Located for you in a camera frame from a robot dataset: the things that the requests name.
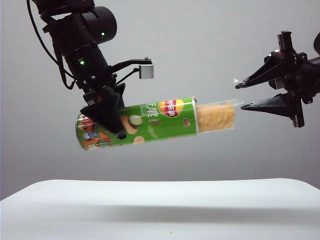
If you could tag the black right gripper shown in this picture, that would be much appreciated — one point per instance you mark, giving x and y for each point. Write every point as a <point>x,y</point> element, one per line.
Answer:
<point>296,75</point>

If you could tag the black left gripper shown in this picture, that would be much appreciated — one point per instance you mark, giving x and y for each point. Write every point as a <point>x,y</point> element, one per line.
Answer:
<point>97,83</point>

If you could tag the transparent plastic chip tray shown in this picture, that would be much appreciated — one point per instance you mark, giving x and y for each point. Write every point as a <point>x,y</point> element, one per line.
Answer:
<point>238,102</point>

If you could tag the green potato chips can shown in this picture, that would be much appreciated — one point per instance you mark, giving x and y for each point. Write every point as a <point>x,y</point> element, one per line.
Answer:
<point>155,125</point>

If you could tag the stack of potato chips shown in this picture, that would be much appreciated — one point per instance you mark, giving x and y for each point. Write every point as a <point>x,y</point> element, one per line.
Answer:
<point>215,117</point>

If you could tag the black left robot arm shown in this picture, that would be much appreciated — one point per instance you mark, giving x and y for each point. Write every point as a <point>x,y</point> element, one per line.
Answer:
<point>82,37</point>

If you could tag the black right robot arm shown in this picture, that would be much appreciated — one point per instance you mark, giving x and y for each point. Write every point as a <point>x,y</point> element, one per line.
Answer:
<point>312,66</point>

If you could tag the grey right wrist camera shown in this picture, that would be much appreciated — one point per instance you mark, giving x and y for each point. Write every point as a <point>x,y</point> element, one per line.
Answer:
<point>277,84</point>

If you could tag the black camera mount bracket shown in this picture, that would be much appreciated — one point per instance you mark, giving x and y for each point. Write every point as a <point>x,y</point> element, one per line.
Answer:
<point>125,63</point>

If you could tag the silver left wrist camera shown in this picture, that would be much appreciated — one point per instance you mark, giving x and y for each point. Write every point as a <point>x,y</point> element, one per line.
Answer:
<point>146,71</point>

